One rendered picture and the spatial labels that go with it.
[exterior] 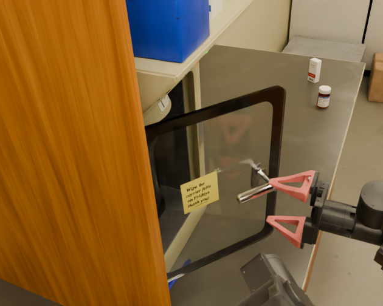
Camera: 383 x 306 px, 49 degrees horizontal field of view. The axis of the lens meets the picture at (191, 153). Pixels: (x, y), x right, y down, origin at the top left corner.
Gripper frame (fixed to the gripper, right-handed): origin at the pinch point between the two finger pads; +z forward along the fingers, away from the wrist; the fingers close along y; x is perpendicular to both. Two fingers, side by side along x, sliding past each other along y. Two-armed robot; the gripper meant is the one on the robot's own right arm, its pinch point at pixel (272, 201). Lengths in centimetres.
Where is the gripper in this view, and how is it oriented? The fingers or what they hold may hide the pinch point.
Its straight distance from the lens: 80.2
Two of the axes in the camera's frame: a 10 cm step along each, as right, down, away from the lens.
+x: -4.1, 5.7, -7.1
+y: -0.6, -8.0, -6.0
